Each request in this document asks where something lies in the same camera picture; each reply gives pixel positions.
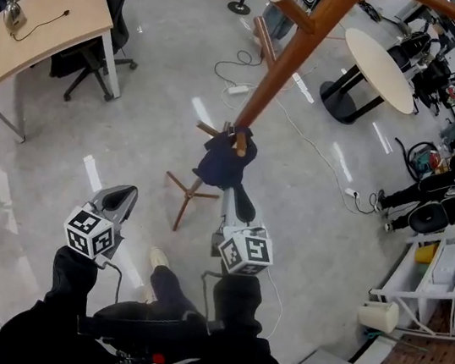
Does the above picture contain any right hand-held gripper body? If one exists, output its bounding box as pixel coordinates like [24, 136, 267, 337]
[206, 213, 281, 281]

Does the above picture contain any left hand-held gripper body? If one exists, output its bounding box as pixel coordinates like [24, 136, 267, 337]
[58, 190, 136, 267]

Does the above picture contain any dark navy cap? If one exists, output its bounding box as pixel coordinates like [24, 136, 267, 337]
[189, 119, 262, 196]

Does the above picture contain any brown wooden coat rack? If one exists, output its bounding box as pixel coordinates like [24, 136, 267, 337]
[156, 0, 455, 272]

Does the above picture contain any person's left forearm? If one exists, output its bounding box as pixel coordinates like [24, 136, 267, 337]
[0, 235, 114, 364]

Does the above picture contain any white metal shelf rack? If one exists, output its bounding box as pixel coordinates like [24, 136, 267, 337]
[361, 200, 455, 342]

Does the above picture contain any person's cream shoe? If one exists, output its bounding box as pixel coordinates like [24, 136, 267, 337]
[140, 245, 174, 307]

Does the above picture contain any person's black trouser leg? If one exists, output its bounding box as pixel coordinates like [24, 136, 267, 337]
[91, 254, 217, 348]

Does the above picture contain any black chest-mounted device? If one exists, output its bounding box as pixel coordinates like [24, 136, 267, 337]
[69, 298, 228, 364]

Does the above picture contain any cream plastic bin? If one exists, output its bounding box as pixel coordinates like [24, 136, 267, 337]
[354, 295, 403, 335]

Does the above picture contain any light wooden desk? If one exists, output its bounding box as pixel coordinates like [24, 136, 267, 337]
[0, 0, 136, 158]

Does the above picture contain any round white table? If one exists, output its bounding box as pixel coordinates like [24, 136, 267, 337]
[315, 24, 426, 135]

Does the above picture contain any metal kettle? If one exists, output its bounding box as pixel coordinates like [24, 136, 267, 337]
[0, 0, 30, 33]

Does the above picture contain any black wheeled equipment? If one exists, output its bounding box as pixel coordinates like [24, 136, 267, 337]
[378, 14, 455, 120]

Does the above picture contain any white floor cable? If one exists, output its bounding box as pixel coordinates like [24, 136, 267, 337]
[204, 47, 399, 217]

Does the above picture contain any black floor cable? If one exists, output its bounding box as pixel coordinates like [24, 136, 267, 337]
[211, 45, 271, 94]

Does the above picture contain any black hose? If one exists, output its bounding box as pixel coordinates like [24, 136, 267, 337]
[387, 136, 440, 185]

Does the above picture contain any black kettle cable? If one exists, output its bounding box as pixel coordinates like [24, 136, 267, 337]
[8, 0, 73, 50]

